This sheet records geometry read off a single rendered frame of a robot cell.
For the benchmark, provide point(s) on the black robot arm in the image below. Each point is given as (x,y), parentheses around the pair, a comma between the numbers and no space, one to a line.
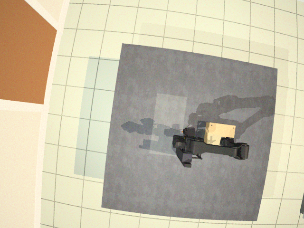
(195,146)

